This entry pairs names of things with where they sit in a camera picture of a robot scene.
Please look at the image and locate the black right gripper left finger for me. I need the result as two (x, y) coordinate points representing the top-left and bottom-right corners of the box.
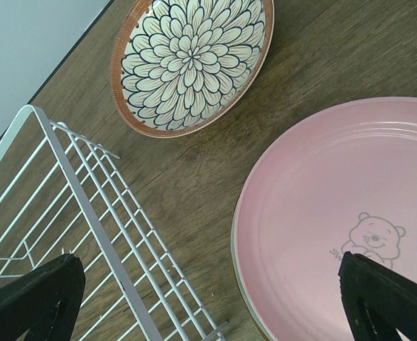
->
(0, 254), (85, 340)

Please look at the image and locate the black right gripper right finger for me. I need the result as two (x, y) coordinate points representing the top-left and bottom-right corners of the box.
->
(338, 252), (417, 340)

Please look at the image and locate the pink round plate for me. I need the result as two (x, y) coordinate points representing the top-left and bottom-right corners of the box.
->
(235, 97), (417, 340)

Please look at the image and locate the floral plate with orange rim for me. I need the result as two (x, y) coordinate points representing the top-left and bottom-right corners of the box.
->
(111, 0), (275, 139)

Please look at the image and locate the teal plate with flower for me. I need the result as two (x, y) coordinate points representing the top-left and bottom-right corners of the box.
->
(230, 200), (273, 341)

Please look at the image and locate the white wire dish rack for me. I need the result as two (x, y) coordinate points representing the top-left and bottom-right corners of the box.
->
(0, 104), (229, 340)

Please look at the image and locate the black table edge frame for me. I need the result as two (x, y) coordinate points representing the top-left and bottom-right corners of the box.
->
(0, 1), (107, 136)

